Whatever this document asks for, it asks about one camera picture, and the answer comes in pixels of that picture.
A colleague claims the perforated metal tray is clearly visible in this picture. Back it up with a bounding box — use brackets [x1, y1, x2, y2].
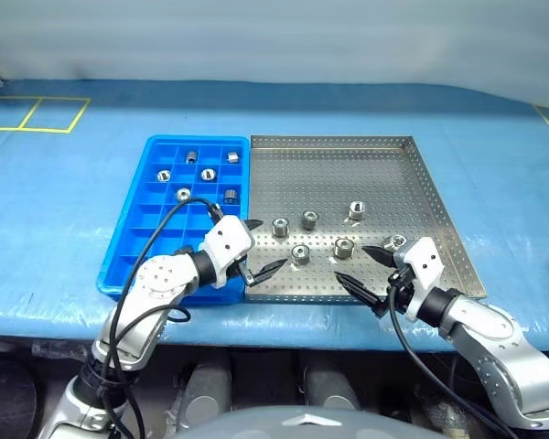
[244, 134, 489, 305]

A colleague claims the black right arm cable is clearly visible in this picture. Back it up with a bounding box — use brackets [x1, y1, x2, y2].
[386, 272, 521, 439]

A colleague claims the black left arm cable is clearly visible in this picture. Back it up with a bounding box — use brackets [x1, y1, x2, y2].
[98, 198, 225, 439]

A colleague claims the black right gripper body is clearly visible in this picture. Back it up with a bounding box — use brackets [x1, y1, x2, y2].
[373, 267, 417, 319]

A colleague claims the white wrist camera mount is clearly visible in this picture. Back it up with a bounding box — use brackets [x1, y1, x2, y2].
[392, 237, 443, 321]
[199, 216, 256, 289]

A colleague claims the blue compartment tray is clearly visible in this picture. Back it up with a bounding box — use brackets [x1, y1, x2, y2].
[94, 134, 252, 306]

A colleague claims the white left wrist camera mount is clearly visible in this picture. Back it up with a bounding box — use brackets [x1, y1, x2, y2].
[199, 216, 256, 289]

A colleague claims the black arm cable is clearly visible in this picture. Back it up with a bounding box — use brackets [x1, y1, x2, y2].
[98, 198, 225, 439]
[386, 272, 521, 439]

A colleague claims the grey robot torso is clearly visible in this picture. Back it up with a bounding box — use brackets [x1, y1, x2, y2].
[168, 406, 422, 439]

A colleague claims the dark grey rounded shape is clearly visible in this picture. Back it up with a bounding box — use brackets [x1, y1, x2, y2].
[301, 360, 361, 411]
[178, 360, 232, 431]

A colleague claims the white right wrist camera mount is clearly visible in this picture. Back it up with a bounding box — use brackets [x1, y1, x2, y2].
[392, 237, 443, 321]

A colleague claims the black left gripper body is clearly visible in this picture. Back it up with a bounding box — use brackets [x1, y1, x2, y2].
[228, 255, 258, 289]

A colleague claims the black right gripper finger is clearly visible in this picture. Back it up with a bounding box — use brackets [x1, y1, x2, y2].
[361, 245, 397, 271]
[333, 271, 388, 316]

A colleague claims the blue table cover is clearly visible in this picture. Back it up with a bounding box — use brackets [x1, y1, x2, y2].
[0, 78, 549, 353]

